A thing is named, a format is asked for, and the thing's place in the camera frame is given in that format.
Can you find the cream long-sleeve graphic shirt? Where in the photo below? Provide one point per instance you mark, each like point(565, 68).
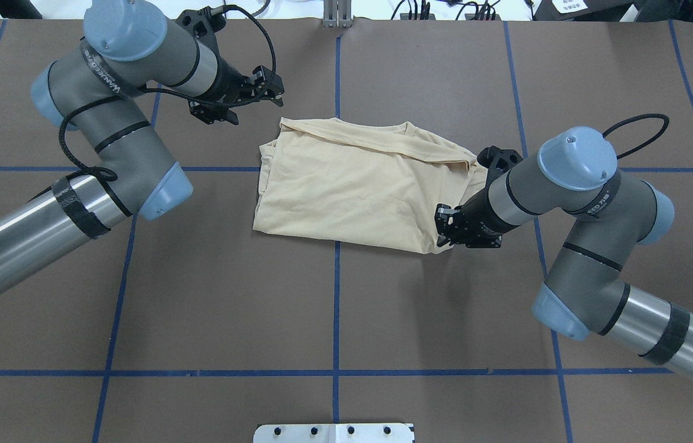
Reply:
point(367, 185)

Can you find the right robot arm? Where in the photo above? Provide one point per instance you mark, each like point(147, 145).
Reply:
point(577, 172)

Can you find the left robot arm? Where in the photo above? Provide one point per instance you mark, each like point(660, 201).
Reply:
point(121, 166)

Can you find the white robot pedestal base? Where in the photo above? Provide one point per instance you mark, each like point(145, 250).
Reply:
point(336, 432)

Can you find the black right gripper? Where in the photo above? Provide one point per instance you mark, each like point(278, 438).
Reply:
point(479, 215)

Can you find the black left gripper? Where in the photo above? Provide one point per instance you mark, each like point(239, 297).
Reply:
point(229, 83)

